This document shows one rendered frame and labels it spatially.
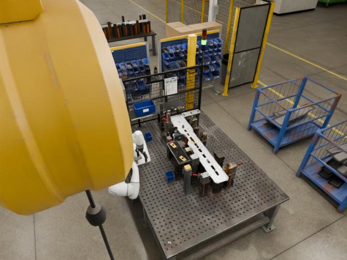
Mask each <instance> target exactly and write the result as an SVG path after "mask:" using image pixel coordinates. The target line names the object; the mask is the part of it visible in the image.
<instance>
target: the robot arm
mask: <svg viewBox="0 0 347 260"><path fill-rule="evenodd" d="M132 136H133V143H135V144H136V147H135V148H134V161H133V164H132V169H133V174H132V178H131V182H130V184H126V183H125V181H124V182H122V183H119V184H116V185H113V186H110V187H109V188H108V193H109V194H111V195H113V196H121V197H123V196H129V198H130V199H136V198H137V196H138V193H139V187H140V184H139V170H138V166H137V164H138V160H139V159H142V157H141V154H143V156H144V157H145V162H147V159H148V156H147V154H146V151H144V137H143V134H142V132H141V131H136V132H135V133H133V134H132Z"/></svg>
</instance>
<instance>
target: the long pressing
mask: <svg viewBox="0 0 347 260"><path fill-rule="evenodd" d="M171 121H172V125H173V126H177V128H178V130H179V132H181V134H183V135H185V136H186V138H187V139H188V143H187V145H188V146H189V147H191V148H192V149H193V151H194V153H195V154H196V153H197V154H198V155H199V157H200V158H199V162H200V163H201V164H202V166H203V167H204V169H205V170H206V171H207V172H208V174H209V175H210V178H211V179H212V180H213V182H214V183H216V184H219V183H222V182H224V181H227V180H228V179H229V177H228V175H227V174H226V173H225V172H224V170H223V169H222V168H221V167H220V165H219V164H218V163H217V161H216V160H215V159H214V158H213V156H212V155H211V154H210V152H209V151H208V150H207V149H206V147H205V146H204V145H203V144H202V142H201V141H200V140H199V138H198V137H197V136H196V135H195V133H194V131H193V128H192V127H191V126H190V124H189V123H188V122H187V121H186V119H185V118H184V116H182V115H181V114H179V115H175V116H171ZM182 125H184V128H182ZM184 130H186V131H187V132H185V131H184ZM188 133H189V135H190V136H188V135H187V134H188ZM190 137H192V139H193V140H194V141H197V142H196V144H197V145H198V147H199V148H196V146H195V145H194V143H193V144H191V142H192V141H191V139H190ZM198 149H201V151H202V152H201V153H200V152H199V150H198ZM202 154H204V155H205V156H206V158H204V157H203V156H202ZM206 159H208V160H209V162H210V163H208V162H207V161H206ZM210 165H212V166H213V167H214V168H215V169H216V171H217V172H218V173H219V175H216V173H215V171H214V169H212V168H211V166H210Z"/></svg>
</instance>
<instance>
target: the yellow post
mask: <svg viewBox="0 0 347 260"><path fill-rule="evenodd" d="M196 42H197V36H196V35H195V34H190V35H188V50H187V67H193V66H195V55H196ZM193 70H194V71H193ZM188 71H189V72H188ZM192 73H194V77H193V80H192ZM188 74H189V75H188ZM190 76H191V78H190ZM188 77H189V78H188ZM189 79H190V80H191V81H190V87H188V89H191V88H192V87H191V85H193V81H194V82H195V80H194V79H195V68H193V69H192V71H190V70H187V80H188V81H187V82H188V86H189ZM186 95H187V96H186V97H187V98H186V110H188V109H190V108H191V109H192V102H193V101H194V99H193V98H194V97H193V92H192V91H191V95H190V92H189V100H188V92H186ZM191 96H192V102H191ZM187 100H188V101H187ZM187 102H188V104H187ZM189 102H190V103H189ZM189 104H190V106H189ZM187 105H188V106H187ZM189 107H190V108H189Z"/></svg>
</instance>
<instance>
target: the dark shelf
mask: <svg viewBox="0 0 347 260"><path fill-rule="evenodd" d="M179 106H182V108H184V107H185V105H184V104H183V103H182V101H181V100H180V99H179V100H174V101H170V102H166V103H163V113H164V112H166V110H167V112H168V111H170V108H171V107H174V108H175V110H176V109H177V107H179ZM128 114H129V119H130V121H133V120H137V119H140V118H144V117H149V116H153V115H157V114H160V105H159V104H157V105H155V112H153V113H149V114H146V115H142V116H138V117H137V116H136V114H135V113H134V110H131V111H128Z"/></svg>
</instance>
